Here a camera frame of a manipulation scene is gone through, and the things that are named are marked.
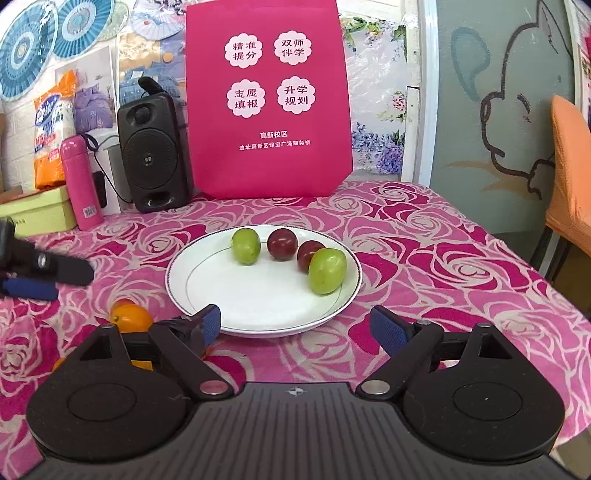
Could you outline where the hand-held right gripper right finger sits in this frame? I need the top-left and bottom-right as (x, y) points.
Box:
(359, 305), (516, 398)

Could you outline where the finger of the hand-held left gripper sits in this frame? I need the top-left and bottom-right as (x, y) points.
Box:
(0, 276), (60, 302)
(0, 239), (96, 287)

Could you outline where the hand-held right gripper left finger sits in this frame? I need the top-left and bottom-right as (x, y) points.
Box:
(69, 304), (234, 400)

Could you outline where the white plate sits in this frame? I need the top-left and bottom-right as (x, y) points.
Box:
(165, 224), (362, 336)

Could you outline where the green gift box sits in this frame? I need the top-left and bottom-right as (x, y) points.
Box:
(0, 185), (78, 239)

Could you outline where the pink rose tablecloth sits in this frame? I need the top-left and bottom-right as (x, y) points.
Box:
(0, 178), (591, 462)

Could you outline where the green plum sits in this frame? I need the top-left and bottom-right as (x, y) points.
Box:
(231, 228), (262, 265)
(308, 248), (347, 296)

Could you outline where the pink thermos bottle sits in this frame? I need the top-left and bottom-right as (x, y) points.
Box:
(61, 135), (106, 232)

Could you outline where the orange paper cup pack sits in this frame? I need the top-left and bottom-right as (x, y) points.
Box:
(34, 69), (77, 190)

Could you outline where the red plum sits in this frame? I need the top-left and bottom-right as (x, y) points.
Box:
(297, 240), (327, 275)
(266, 227), (298, 262)

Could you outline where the white carton box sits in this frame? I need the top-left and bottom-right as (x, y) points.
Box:
(85, 131), (123, 217)

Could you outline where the black speaker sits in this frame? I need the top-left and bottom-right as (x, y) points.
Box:
(116, 77), (195, 214)

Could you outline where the purple bedding poster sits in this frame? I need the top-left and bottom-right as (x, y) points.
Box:
(54, 46), (117, 136)

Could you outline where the pink tote bag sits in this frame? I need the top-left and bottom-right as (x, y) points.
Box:
(185, 0), (355, 200)

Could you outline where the blue paper fan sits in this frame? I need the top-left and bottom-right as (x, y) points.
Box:
(0, 0), (59, 100)
(57, 0), (115, 45)

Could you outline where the blue bedding poster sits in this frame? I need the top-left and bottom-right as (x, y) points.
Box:
(117, 28), (188, 108)

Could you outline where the orange chair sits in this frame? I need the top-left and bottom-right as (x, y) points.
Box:
(538, 95), (591, 283)

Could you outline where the pale green paper fan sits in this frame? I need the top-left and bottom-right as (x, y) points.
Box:
(99, 0), (131, 41)

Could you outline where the white paper umbrella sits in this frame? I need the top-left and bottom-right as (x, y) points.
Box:
(129, 0), (186, 43)

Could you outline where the cartoon painted door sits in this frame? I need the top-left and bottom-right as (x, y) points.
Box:
(433, 0), (580, 234)

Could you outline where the black cable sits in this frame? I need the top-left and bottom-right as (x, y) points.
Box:
(85, 131), (136, 205)

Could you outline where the floral wall poster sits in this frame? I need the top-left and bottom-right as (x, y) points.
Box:
(338, 13), (410, 175)

